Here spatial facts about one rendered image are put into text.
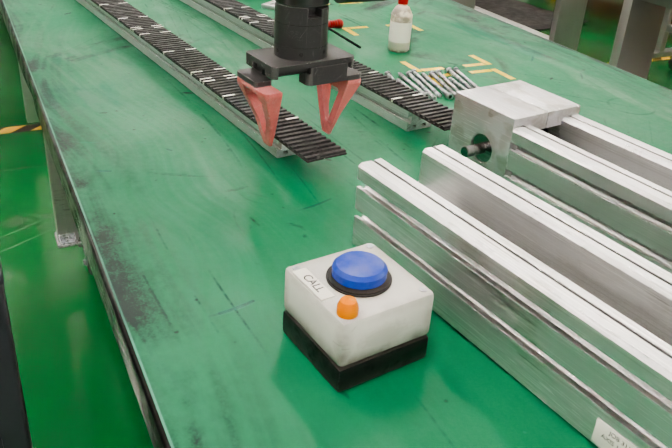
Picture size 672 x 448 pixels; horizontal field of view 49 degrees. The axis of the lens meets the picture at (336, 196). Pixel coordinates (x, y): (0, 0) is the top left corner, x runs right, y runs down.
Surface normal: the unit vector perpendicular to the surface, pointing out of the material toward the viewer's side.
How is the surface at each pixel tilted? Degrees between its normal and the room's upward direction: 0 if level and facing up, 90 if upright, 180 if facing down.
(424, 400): 0
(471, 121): 90
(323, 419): 0
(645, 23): 90
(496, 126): 90
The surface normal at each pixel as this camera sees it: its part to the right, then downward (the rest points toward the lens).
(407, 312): 0.55, 0.42
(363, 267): 0.07, -0.86
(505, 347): -0.84, 0.21
